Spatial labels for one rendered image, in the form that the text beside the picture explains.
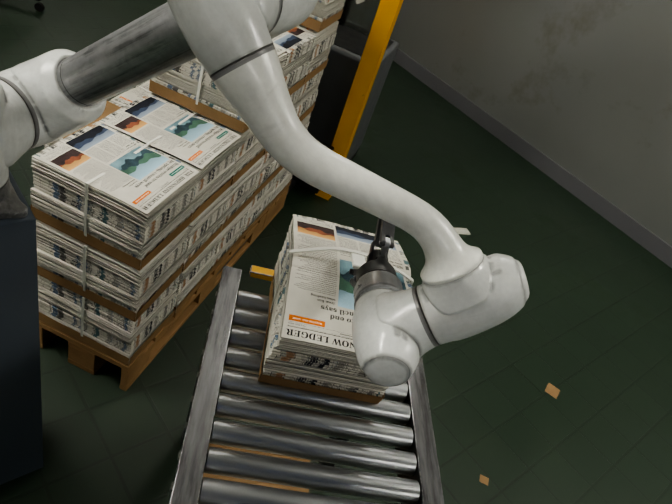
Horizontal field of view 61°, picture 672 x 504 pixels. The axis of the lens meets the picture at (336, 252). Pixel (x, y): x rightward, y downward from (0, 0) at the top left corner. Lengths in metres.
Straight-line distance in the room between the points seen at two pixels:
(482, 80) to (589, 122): 1.02
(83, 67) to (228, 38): 0.47
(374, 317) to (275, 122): 0.34
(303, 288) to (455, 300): 0.41
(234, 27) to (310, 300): 0.59
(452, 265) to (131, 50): 0.67
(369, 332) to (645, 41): 3.95
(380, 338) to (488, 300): 0.17
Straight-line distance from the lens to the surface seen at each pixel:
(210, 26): 0.81
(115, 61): 1.16
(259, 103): 0.81
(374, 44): 3.00
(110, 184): 1.73
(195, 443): 1.22
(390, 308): 0.91
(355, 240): 1.39
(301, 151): 0.83
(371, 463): 1.31
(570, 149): 4.86
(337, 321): 1.17
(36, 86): 1.29
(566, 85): 4.86
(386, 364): 0.88
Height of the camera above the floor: 1.84
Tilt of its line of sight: 37 degrees down
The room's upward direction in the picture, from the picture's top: 22 degrees clockwise
